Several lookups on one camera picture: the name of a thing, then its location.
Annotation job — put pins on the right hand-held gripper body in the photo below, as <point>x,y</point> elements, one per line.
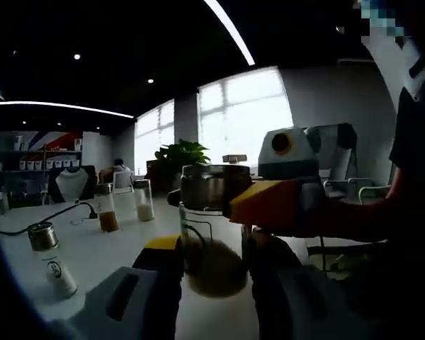
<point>297,159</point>

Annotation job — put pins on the white chair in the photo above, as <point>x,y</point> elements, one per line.
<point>122,180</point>

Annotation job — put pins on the chair with black-white shirt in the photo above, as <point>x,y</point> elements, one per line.
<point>69,184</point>

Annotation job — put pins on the small seasoning bottle cream grains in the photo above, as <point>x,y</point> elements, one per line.
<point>212,269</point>

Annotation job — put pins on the potted green plant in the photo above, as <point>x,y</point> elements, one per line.
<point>182,154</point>

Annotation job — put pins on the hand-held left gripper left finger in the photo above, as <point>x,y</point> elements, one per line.
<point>148,258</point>

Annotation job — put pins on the small grey box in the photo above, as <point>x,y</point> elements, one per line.
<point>233,158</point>

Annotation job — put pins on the small seasoning bottle white grains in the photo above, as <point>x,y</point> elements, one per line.
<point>56,272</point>

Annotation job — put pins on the tall seasoning bottle white grains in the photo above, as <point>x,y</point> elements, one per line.
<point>145,212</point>

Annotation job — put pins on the grey shelf with white boxes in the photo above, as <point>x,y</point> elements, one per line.
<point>39,151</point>

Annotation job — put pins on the long ceiling light strip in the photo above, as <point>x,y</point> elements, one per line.
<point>39,103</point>
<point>231,33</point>

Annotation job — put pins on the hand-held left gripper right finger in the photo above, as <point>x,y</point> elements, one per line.
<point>276,283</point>

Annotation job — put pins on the tall seasoning bottle brown grains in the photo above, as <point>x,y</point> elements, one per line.
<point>108,221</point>

